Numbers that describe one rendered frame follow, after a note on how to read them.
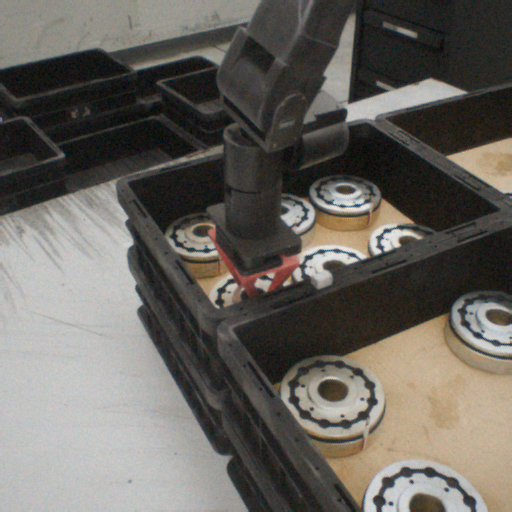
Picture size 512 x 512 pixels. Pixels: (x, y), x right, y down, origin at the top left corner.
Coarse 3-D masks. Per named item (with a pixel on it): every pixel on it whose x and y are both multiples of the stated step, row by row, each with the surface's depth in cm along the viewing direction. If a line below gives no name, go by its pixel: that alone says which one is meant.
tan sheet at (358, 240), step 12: (384, 204) 93; (384, 216) 91; (396, 216) 91; (324, 228) 88; (372, 228) 89; (324, 240) 86; (336, 240) 86; (348, 240) 86; (360, 240) 86; (360, 252) 84; (216, 276) 80; (204, 288) 78
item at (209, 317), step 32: (352, 128) 92; (384, 128) 91; (192, 160) 84; (128, 192) 77; (480, 192) 77; (480, 224) 72; (160, 256) 68; (384, 256) 67; (192, 288) 63; (288, 288) 63
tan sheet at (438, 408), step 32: (352, 352) 69; (384, 352) 69; (416, 352) 69; (448, 352) 69; (384, 384) 66; (416, 384) 66; (448, 384) 66; (480, 384) 66; (384, 416) 62; (416, 416) 62; (448, 416) 62; (480, 416) 62; (384, 448) 59; (416, 448) 59; (448, 448) 59; (480, 448) 59; (352, 480) 57; (480, 480) 57
